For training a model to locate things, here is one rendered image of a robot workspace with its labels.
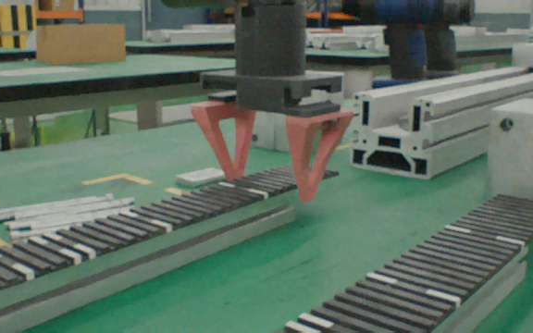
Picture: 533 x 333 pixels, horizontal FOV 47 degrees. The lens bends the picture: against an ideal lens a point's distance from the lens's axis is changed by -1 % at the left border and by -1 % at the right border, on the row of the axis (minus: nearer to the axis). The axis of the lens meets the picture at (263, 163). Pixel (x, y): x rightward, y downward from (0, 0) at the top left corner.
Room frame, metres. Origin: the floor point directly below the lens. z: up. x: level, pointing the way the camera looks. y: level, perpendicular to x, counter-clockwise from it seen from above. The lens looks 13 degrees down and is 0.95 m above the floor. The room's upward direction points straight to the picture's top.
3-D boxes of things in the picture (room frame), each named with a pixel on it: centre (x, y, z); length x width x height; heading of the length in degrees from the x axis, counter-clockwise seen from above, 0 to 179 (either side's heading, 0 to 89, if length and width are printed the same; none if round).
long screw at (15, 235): (0.47, 0.15, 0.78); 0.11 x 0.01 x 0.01; 123
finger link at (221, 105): (0.52, 0.01, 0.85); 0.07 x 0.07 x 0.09; 50
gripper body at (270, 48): (0.50, -0.01, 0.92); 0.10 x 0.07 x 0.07; 50
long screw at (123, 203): (0.50, 0.17, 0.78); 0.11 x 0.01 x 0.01; 123
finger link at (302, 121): (0.49, -0.03, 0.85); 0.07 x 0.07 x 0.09; 50
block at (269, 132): (0.82, -0.05, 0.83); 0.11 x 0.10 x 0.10; 54
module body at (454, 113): (0.97, -0.39, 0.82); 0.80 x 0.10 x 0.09; 140
